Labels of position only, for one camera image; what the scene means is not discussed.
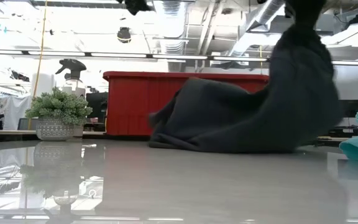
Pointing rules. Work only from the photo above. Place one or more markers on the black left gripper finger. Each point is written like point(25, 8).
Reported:
point(138, 5)

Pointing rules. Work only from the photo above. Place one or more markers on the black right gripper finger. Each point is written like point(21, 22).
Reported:
point(304, 11)

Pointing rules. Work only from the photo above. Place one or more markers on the dark grey garment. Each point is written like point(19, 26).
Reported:
point(244, 124)

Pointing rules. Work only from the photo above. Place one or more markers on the red plastic bin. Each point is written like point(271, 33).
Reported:
point(129, 105)

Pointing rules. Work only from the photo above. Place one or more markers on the long ceiling light strip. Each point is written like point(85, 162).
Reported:
point(179, 57)

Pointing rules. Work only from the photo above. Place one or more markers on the clear spray bottle black head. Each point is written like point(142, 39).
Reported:
point(71, 66)

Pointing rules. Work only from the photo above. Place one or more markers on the black monitor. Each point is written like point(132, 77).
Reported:
point(354, 109)

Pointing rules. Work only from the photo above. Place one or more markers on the white paper towel roll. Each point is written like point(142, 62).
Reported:
point(43, 84)

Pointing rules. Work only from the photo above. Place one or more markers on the green potted plant patterned pot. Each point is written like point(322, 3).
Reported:
point(57, 107)

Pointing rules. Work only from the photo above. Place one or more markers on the white hanging sheet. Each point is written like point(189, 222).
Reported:
point(14, 112)

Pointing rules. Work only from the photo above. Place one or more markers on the wooden workbench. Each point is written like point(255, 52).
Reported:
point(8, 133)

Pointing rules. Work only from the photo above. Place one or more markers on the black ceiling dome camera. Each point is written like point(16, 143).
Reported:
point(124, 35)

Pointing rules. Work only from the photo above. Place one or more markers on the ribbed silver duct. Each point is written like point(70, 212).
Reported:
point(172, 18)

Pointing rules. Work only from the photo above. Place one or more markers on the silver spiral ventilation duct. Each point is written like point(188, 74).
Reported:
point(250, 31)

